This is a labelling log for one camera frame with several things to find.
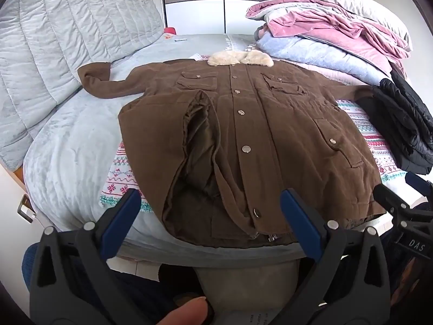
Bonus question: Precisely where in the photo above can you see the light blue fleece blanket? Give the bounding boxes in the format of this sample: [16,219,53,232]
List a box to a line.
[253,24,395,87]

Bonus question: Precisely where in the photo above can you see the person's blue trouser leg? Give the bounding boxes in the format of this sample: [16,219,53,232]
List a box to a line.
[21,243,46,281]

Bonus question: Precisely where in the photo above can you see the person's left hand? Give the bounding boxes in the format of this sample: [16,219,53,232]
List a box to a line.
[152,296,209,325]

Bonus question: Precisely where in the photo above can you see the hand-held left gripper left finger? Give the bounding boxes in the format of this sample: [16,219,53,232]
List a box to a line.
[29,188,159,325]

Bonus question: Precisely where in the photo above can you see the grey quilted headboard cushion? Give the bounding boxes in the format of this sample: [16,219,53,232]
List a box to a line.
[0,0,166,171]

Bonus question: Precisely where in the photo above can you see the black puffer jacket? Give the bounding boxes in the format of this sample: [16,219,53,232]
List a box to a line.
[355,68,433,177]

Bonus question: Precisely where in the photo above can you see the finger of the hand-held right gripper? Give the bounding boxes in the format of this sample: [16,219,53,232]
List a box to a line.
[405,172,433,207]
[373,183,411,218]

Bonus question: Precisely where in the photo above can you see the pile of pink blue blankets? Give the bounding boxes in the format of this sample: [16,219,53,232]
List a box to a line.
[245,0,412,77]

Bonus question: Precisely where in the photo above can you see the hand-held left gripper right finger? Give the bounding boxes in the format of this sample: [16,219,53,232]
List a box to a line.
[280,189,393,325]

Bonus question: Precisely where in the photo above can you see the brown coat with fur collar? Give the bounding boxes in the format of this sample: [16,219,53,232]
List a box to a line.
[77,50,388,248]

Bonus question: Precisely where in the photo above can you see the patterned knit blanket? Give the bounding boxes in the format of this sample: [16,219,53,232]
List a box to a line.
[99,53,411,212]

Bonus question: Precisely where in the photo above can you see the white and grey wardrobe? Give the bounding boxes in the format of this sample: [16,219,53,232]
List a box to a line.
[160,0,271,36]

